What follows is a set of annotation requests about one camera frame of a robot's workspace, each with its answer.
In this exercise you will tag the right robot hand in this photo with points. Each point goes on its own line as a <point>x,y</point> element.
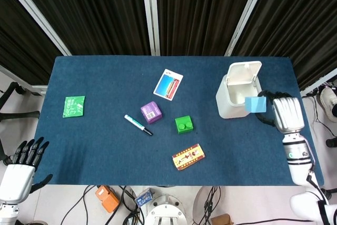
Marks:
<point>288,115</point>

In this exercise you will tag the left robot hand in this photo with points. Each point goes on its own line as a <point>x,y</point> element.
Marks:
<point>17,180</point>

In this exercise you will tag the light blue foam cube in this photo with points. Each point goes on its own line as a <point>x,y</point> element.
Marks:
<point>255,104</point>

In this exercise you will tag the white trash bin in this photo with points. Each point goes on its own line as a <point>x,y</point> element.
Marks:
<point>231,103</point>

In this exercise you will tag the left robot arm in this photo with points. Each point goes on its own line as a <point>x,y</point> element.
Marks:
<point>8,213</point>

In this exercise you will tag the white grey robot base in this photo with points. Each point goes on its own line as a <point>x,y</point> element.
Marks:
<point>166,211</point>

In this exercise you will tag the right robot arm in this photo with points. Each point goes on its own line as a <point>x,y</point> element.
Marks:
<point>298,161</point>

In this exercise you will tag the white sneaker shoe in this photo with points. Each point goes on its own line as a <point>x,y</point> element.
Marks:
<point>329,101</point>

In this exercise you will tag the black chair base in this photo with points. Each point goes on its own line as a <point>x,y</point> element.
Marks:
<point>13,115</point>

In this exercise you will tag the blue table cloth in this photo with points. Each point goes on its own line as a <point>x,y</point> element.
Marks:
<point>105,156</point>

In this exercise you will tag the orange device box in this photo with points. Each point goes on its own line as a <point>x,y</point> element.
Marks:
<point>107,198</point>

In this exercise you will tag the green foil packet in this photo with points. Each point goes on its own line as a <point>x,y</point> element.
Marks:
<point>74,106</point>

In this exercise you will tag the dark pleated curtain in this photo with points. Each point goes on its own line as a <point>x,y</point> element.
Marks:
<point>302,19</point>
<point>92,11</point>
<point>23,46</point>
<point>200,11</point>

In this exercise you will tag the green toy building brick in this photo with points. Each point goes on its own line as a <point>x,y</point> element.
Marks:
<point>184,126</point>

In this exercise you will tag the red yellow printed box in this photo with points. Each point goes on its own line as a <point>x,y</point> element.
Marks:
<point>188,157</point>

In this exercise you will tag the white and blue card box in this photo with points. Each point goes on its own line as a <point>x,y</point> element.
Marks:
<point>168,85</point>

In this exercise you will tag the brown cardboard box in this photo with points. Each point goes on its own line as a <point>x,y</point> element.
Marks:
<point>222,220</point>

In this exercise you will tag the white round floor plate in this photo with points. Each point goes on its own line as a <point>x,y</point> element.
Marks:
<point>200,204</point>

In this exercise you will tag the small blue printed box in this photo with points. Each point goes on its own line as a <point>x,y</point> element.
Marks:
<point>144,197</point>

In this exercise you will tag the white teal marker pen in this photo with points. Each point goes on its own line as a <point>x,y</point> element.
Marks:
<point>135,123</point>

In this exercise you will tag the purple small carton box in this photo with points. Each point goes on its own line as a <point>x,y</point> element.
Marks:
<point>151,113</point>

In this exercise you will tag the white frame rail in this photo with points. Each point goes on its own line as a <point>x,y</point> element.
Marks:
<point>23,82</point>
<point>318,85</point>

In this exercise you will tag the white frame post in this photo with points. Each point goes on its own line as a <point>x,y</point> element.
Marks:
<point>37,14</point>
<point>247,14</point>
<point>150,11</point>

